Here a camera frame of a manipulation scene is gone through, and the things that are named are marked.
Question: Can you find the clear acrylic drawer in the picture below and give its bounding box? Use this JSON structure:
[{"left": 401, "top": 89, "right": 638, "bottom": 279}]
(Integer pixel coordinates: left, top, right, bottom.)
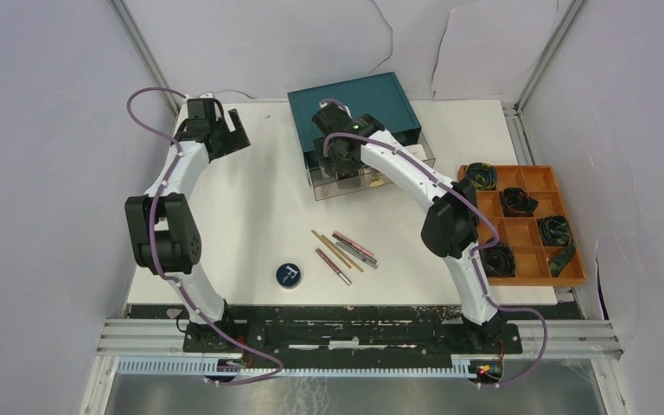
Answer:
[{"left": 303, "top": 132, "right": 441, "bottom": 201}]

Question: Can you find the round blue tin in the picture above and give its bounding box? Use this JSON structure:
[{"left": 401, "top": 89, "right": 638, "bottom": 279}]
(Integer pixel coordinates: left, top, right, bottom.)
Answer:
[{"left": 276, "top": 263, "right": 303, "bottom": 290}]

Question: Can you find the black square powder compact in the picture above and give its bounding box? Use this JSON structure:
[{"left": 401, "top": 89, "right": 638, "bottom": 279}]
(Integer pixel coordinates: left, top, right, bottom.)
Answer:
[{"left": 335, "top": 170, "right": 361, "bottom": 190}]

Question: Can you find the white cube box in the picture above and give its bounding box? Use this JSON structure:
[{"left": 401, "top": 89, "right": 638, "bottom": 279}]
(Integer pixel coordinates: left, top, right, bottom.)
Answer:
[{"left": 405, "top": 144, "right": 427, "bottom": 161}]

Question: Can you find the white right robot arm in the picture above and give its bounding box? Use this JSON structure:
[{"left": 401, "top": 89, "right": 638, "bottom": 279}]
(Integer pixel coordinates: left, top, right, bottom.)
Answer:
[{"left": 312, "top": 99, "right": 507, "bottom": 353}]

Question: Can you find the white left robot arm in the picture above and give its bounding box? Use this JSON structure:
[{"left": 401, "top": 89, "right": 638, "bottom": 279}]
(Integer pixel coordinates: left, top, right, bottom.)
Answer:
[{"left": 124, "top": 93, "right": 250, "bottom": 352}]

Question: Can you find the pink makeup pencil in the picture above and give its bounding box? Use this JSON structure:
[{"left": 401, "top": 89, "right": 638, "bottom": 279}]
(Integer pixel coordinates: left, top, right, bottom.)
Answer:
[{"left": 333, "top": 231, "right": 374, "bottom": 259}]

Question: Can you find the grey makeup pencil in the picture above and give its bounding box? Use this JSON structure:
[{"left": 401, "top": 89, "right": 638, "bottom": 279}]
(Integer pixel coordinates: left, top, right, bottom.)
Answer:
[{"left": 335, "top": 241, "right": 379, "bottom": 269}]

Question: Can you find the teal drawer organizer box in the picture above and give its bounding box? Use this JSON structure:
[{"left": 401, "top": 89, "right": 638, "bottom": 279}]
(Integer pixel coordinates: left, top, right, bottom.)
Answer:
[{"left": 287, "top": 72, "right": 421, "bottom": 169}]

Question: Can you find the gold pencil left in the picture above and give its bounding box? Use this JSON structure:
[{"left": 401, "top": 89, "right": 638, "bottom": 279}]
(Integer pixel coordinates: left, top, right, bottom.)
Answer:
[{"left": 311, "top": 230, "right": 352, "bottom": 269}]

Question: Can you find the gold pencil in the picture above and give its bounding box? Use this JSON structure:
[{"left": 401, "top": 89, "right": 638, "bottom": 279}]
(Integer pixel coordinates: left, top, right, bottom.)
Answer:
[
  {"left": 311, "top": 230, "right": 352, "bottom": 269},
  {"left": 321, "top": 234, "right": 364, "bottom": 273}
]

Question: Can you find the gold pencil right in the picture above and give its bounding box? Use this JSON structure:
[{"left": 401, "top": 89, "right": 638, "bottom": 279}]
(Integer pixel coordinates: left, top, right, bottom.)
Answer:
[{"left": 321, "top": 234, "right": 364, "bottom": 273}]

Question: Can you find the red silver lip pencil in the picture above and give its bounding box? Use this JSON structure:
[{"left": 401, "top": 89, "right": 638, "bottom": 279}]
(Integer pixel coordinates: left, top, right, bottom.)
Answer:
[{"left": 315, "top": 248, "right": 353, "bottom": 286}]

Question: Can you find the rolled dark tie top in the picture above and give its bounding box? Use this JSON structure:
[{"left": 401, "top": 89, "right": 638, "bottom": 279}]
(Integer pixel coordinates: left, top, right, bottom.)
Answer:
[{"left": 464, "top": 163, "right": 498, "bottom": 191}]

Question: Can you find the rolled dark tie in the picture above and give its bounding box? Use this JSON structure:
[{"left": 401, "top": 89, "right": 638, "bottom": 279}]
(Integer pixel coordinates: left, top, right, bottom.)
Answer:
[
  {"left": 538, "top": 214, "right": 577, "bottom": 278},
  {"left": 481, "top": 242, "right": 516, "bottom": 278},
  {"left": 464, "top": 163, "right": 498, "bottom": 191},
  {"left": 501, "top": 188, "right": 540, "bottom": 217}
]

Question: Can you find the rolled dark tie middle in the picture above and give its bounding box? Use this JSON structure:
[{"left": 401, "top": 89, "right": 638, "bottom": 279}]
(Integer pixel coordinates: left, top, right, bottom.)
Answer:
[{"left": 501, "top": 188, "right": 540, "bottom": 217}]

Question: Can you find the rolled dark tie bottom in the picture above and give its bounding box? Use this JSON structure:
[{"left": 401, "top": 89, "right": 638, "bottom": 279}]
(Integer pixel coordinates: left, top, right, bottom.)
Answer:
[{"left": 481, "top": 242, "right": 516, "bottom": 278}]

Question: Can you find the orange compartment tray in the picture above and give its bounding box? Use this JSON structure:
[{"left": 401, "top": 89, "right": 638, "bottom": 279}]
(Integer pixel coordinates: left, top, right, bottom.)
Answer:
[{"left": 457, "top": 165, "right": 588, "bottom": 287}]

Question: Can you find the rolled dark tie right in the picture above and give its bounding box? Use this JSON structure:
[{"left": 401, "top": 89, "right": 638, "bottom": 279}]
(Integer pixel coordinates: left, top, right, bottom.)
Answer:
[{"left": 538, "top": 214, "right": 577, "bottom": 278}]

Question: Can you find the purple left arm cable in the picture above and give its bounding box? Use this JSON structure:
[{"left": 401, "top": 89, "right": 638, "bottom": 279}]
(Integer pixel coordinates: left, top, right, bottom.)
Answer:
[{"left": 125, "top": 86, "right": 284, "bottom": 387}]

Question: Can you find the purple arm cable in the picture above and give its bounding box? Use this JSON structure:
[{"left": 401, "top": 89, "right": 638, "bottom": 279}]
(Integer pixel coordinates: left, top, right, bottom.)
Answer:
[
  {"left": 319, "top": 98, "right": 550, "bottom": 389},
  {"left": 125, "top": 86, "right": 284, "bottom": 387}
]

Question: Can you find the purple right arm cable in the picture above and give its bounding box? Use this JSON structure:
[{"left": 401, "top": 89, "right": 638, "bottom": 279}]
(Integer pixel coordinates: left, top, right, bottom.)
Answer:
[{"left": 319, "top": 98, "right": 550, "bottom": 389}]

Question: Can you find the aluminium frame rail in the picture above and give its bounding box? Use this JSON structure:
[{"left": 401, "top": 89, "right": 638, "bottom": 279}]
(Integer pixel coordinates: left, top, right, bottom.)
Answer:
[{"left": 107, "top": 0, "right": 169, "bottom": 88}]

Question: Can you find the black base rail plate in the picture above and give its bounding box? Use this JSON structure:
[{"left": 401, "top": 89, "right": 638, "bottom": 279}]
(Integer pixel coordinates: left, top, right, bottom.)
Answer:
[{"left": 125, "top": 303, "right": 585, "bottom": 371}]

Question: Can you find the white cable duct strip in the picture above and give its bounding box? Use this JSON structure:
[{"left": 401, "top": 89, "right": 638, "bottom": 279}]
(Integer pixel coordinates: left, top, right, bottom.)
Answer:
[{"left": 115, "top": 357, "right": 482, "bottom": 380}]

